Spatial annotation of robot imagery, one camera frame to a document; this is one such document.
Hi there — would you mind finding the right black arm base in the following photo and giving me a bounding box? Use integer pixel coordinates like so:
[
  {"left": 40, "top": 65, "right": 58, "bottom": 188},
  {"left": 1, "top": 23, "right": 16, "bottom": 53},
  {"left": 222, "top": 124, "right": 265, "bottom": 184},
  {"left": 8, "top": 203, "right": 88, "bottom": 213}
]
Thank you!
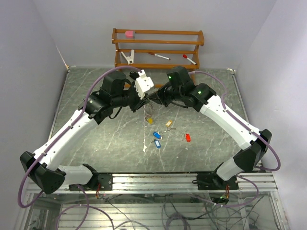
[{"left": 191, "top": 167, "right": 239, "bottom": 191}]

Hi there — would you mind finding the aluminium frame rail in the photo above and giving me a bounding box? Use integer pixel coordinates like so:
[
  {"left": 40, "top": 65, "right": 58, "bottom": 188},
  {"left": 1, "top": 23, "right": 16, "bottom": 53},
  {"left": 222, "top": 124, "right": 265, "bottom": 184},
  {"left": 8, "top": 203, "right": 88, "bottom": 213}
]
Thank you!
[{"left": 26, "top": 171, "right": 279, "bottom": 195}]

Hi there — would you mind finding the pink eraser block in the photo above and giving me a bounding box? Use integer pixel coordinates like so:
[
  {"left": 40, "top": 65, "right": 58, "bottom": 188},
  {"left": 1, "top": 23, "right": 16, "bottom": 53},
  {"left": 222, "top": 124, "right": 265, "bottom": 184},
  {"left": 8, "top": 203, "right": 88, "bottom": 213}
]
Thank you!
[{"left": 124, "top": 30, "right": 135, "bottom": 39}]

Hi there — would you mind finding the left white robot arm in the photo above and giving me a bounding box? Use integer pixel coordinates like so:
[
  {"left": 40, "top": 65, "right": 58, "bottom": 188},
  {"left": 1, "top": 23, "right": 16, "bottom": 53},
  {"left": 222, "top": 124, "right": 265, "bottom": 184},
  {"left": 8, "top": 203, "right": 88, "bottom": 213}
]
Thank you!
[{"left": 20, "top": 68, "right": 154, "bottom": 195}]

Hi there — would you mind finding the white clip tool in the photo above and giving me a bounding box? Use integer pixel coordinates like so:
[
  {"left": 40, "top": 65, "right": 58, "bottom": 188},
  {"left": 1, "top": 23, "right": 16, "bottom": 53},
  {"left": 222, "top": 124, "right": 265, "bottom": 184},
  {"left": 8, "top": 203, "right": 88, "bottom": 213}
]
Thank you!
[{"left": 120, "top": 49, "right": 135, "bottom": 65}]

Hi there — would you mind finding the yellow keyring with keys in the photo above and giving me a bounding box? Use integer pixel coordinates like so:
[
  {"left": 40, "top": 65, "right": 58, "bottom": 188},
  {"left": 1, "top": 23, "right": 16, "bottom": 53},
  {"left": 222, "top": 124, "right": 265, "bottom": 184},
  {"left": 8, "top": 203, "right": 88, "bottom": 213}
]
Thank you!
[{"left": 143, "top": 102, "right": 154, "bottom": 124}]

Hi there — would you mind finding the yellow key tag key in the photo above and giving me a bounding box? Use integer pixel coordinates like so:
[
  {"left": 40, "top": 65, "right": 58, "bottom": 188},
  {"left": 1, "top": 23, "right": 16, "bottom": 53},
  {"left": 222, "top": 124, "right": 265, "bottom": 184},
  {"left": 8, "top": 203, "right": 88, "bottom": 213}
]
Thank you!
[{"left": 165, "top": 120, "right": 176, "bottom": 131}]

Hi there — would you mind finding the blue key tag upper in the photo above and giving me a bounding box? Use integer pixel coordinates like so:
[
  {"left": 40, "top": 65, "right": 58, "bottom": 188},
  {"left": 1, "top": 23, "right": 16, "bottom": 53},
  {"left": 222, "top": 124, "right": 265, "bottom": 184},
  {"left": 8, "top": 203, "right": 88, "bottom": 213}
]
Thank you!
[{"left": 153, "top": 132, "right": 162, "bottom": 140}]

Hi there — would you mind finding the black stapler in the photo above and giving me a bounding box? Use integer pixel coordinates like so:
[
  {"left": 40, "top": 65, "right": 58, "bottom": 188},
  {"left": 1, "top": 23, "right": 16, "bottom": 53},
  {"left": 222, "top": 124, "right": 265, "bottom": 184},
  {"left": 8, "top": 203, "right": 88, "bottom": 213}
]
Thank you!
[{"left": 129, "top": 71, "right": 139, "bottom": 81}]

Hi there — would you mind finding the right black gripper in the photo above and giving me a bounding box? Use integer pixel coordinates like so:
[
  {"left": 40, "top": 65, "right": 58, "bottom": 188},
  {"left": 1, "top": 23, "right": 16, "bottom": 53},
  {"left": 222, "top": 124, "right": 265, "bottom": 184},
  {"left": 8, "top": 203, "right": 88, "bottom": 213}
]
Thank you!
[{"left": 149, "top": 82, "right": 183, "bottom": 108}]

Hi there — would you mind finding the red cap marker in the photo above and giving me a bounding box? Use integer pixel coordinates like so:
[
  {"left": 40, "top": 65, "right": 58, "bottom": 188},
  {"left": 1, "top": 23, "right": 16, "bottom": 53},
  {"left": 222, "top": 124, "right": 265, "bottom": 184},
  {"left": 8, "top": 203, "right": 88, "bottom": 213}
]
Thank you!
[
  {"left": 182, "top": 54, "right": 197, "bottom": 65},
  {"left": 148, "top": 52, "right": 171, "bottom": 60}
]

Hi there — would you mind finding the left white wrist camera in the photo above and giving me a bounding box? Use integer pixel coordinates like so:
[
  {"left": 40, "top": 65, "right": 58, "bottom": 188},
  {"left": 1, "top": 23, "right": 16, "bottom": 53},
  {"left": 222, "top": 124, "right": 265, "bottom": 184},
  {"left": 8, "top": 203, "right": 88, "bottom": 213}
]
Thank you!
[{"left": 135, "top": 70, "right": 154, "bottom": 99}]

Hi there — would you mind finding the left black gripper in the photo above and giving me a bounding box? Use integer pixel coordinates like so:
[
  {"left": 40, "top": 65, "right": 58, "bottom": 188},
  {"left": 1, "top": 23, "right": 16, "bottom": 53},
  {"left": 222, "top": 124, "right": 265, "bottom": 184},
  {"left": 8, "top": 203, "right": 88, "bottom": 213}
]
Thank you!
[{"left": 112, "top": 81, "right": 150, "bottom": 113}]

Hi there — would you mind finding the blue key tag lower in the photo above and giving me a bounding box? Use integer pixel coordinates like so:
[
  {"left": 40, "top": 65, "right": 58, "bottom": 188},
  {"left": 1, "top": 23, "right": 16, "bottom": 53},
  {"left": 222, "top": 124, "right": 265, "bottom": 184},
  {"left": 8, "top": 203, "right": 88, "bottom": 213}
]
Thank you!
[{"left": 152, "top": 139, "right": 161, "bottom": 149}]

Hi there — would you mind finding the blue key tag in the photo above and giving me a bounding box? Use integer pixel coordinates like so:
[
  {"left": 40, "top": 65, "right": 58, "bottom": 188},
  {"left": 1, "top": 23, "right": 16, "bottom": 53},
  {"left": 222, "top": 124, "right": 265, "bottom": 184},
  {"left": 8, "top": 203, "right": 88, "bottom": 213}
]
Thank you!
[
  {"left": 152, "top": 139, "right": 161, "bottom": 149},
  {"left": 153, "top": 132, "right": 162, "bottom": 140}
]

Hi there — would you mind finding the wooden three-tier shelf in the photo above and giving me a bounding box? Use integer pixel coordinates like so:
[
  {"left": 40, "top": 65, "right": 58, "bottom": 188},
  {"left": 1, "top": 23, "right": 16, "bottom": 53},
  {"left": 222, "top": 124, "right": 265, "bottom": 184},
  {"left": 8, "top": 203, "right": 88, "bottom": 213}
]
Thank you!
[{"left": 111, "top": 28, "right": 205, "bottom": 90}]

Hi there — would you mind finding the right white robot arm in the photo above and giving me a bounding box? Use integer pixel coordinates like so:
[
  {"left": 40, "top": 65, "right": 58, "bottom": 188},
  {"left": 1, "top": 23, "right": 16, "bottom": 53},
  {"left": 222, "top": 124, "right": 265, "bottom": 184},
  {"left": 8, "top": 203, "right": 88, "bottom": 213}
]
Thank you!
[{"left": 150, "top": 66, "right": 272, "bottom": 190}]

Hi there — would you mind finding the red cap marker left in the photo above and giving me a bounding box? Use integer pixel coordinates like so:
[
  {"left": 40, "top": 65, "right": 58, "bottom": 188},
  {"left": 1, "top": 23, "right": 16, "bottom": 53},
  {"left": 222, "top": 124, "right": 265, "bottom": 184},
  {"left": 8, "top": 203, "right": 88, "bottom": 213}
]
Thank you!
[{"left": 148, "top": 52, "right": 171, "bottom": 60}]

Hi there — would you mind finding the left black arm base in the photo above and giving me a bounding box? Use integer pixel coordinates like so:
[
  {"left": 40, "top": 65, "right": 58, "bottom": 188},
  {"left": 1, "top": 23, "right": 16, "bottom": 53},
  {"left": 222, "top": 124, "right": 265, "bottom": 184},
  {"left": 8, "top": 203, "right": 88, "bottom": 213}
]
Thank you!
[{"left": 79, "top": 173, "right": 113, "bottom": 191}]

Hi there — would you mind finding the red key tag key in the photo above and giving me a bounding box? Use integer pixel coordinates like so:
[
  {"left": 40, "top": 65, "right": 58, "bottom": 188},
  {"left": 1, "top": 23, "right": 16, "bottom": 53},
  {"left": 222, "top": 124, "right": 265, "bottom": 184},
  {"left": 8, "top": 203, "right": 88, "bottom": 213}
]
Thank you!
[{"left": 183, "top": 133, "right": 191, "bottom": 142}]

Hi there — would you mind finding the red cap marker right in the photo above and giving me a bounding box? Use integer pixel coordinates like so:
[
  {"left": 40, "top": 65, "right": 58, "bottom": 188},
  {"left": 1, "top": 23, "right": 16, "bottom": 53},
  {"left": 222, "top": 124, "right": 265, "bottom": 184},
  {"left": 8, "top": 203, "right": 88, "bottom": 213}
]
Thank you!
[{"left": 182, "top": 54, "right": 197, "bottom": 65}]

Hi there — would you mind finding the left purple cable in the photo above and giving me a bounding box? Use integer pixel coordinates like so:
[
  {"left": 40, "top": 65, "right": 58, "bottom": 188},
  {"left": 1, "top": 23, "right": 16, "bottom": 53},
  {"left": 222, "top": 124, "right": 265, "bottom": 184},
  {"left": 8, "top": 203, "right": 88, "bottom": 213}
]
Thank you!
[{"left": 17, "top": 66, "right": 142, "bottom": 230}]

